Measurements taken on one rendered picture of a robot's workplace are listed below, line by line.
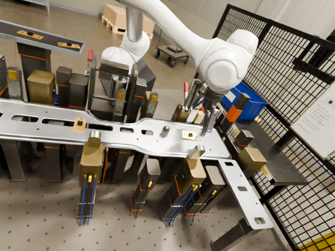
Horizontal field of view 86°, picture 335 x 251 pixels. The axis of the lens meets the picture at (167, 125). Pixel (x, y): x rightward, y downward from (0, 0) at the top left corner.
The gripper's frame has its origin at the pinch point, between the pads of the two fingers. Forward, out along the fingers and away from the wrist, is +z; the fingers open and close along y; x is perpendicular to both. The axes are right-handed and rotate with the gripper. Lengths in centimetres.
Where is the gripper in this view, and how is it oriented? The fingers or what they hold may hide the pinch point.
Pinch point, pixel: (194, 127)
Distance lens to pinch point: 82.2
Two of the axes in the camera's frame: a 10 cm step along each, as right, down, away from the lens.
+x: 9.2, 1.2, 3.6
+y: 1.9, 6.6, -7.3
